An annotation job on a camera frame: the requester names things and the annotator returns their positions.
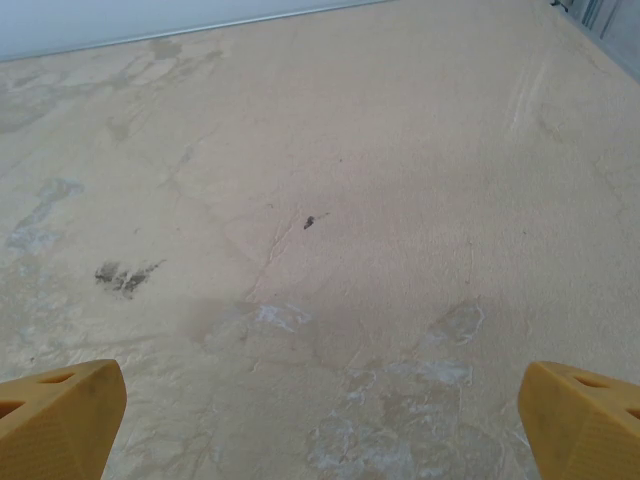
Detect aluminium enclosure post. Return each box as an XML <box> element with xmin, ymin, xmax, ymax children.
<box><xmin>574</xmin><ymin>0</ymin><xmax>621</xmax><ymax>39</ymax></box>

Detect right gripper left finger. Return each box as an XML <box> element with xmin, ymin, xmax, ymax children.
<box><xmin>0</xmin><ymin>358</ymin><xmax>128</xmax><ymax>480</ymax></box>

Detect aluminium table frame rail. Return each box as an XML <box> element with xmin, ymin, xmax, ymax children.
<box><xmin>542</xmin><ymin>0</ymin><xmax>640</xmax><ymax>84</ymax></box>

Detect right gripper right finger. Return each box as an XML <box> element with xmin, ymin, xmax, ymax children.
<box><xmin>517</xmin><ymin>360</ymin><xmax>640</xmax><ymax>480</ymax></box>

